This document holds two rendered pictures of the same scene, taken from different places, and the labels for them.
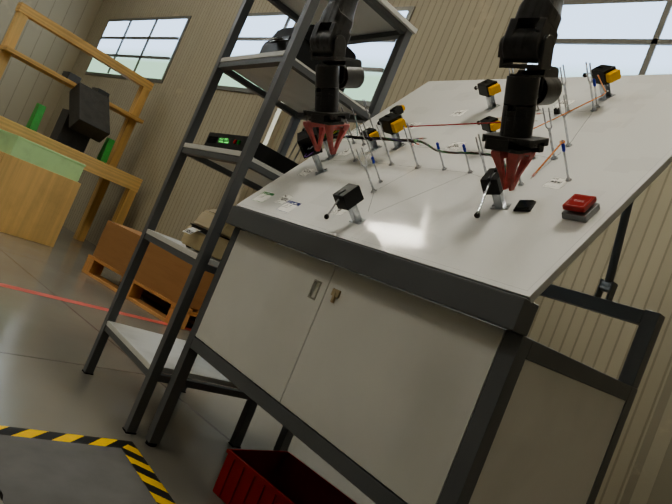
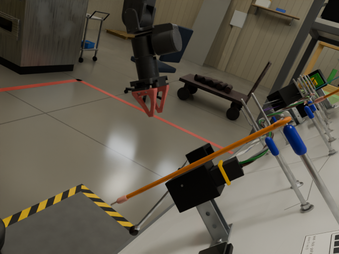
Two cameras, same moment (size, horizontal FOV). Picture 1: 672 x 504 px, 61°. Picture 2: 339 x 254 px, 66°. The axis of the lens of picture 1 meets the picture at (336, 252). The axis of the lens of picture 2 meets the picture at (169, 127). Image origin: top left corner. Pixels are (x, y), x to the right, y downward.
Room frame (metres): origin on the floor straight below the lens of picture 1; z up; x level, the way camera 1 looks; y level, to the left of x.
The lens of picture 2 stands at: (1.15, -0.51, 1.30)
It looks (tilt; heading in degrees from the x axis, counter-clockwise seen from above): 22 degrees down; 65
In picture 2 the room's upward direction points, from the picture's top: 19 degrees clockwise
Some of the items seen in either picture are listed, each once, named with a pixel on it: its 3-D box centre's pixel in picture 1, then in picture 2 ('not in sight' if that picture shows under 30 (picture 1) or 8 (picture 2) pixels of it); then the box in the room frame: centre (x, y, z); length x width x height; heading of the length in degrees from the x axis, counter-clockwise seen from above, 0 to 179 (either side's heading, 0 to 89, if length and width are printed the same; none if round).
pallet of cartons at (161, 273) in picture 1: (178, 280); not in sight; (4.92, 1.16, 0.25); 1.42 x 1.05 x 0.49; 48
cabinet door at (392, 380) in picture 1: (376, 372); not in sight; (1.32, -0.19, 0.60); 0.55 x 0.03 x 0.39; 39
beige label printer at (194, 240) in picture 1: (232, 238); not in sight; (2.25, 0.40, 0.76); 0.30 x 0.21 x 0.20; 133
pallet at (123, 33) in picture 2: not in sight; (123, 35); (2.87, 9.79, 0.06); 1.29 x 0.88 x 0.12; 48
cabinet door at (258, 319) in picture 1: (259, 305); not in sight; (1.75, 0.15, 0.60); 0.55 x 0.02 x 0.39; 39
